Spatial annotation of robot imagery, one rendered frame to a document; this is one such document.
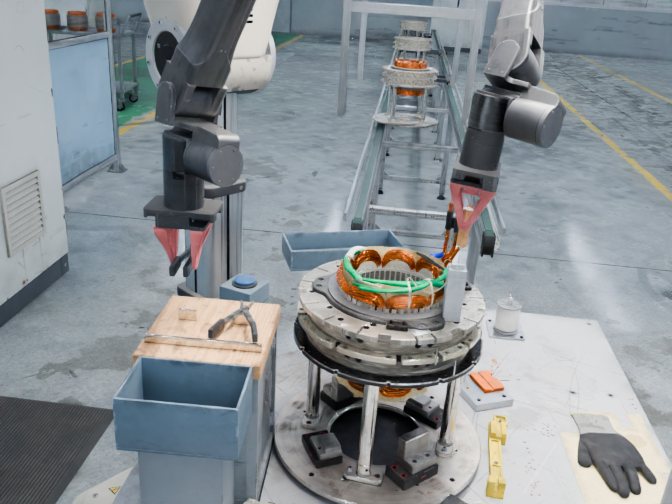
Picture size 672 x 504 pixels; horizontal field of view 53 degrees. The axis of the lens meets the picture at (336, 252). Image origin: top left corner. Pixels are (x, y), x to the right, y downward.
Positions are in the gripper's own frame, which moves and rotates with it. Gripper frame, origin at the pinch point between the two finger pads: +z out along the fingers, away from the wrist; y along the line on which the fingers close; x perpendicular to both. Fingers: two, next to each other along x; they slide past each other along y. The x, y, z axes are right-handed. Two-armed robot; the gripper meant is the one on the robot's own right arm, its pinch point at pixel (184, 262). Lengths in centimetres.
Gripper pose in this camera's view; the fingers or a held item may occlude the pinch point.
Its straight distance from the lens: 104.1
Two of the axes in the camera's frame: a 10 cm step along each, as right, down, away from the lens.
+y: 10.0, 0.9, -0.3
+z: -0.7, 9.2, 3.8
